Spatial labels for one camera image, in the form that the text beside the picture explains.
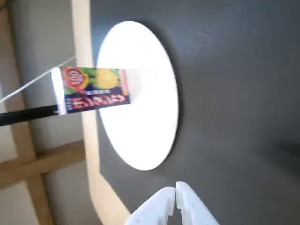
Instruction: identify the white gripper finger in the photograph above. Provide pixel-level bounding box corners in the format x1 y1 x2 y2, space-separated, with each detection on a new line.
125 186 176 225
175 181 221 225

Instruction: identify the juice carton with pink side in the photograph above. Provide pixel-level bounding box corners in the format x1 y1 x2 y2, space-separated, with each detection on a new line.
51 67 131 115

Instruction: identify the round white dish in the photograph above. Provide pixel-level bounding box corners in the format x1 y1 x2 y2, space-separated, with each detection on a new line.
96 21 179 171

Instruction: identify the dark grey mat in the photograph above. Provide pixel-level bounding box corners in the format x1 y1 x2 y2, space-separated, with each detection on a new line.
90 0 300 225

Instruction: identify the black bar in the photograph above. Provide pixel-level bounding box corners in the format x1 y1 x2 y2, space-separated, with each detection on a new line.
0 105 58 126

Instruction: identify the wooden lattice frame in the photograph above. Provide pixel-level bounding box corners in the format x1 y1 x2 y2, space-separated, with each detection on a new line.
0 0 86 225

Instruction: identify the thin white cable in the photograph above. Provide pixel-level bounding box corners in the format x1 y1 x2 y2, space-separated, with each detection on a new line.
0 57 76 103

